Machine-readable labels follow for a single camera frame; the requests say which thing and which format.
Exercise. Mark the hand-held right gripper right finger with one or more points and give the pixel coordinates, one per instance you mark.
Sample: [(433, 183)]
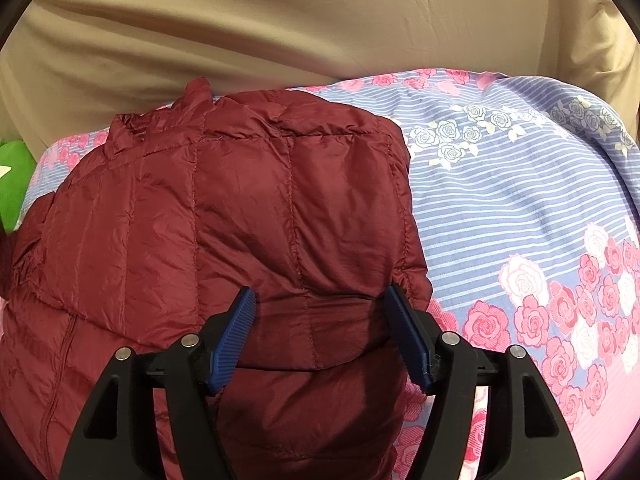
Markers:
[(407, 340)]

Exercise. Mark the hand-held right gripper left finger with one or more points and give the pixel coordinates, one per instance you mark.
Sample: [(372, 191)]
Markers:
[(235, 340)]

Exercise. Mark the maroon puffer jacket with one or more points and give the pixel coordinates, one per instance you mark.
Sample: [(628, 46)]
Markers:
[(200, 210)]

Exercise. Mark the floral striped bed sheet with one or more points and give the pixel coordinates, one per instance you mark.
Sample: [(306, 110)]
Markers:
[(500, 200)]

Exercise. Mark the green plush toy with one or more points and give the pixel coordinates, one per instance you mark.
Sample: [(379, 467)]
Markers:
[(12, 195)]

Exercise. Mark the beige backdrop curtain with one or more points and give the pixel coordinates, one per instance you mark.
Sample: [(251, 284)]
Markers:
[(250, 25)]

